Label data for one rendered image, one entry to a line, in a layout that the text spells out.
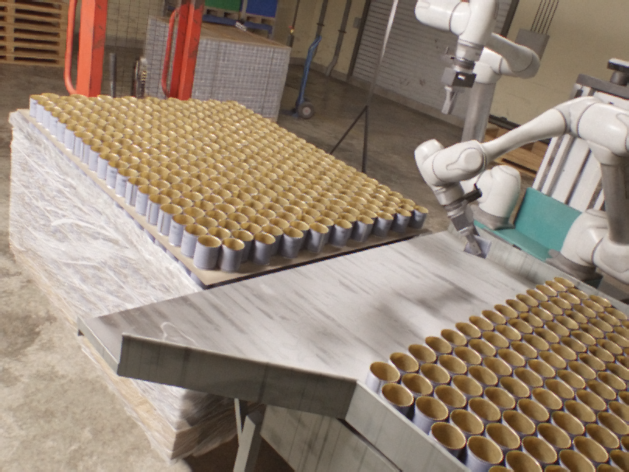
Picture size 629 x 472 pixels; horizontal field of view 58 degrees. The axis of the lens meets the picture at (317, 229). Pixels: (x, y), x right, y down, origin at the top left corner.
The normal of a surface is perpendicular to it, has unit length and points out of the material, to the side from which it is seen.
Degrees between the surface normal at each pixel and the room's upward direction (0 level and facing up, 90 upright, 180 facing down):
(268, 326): 0
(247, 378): 90
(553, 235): 90
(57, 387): 0
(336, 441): 90
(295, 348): 0
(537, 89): 90
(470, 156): 70
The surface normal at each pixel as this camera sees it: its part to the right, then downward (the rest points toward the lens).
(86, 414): 0.23, -0.89
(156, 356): -0.01, 0.40
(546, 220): -0.81, 0.04
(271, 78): 0.71, 0.42
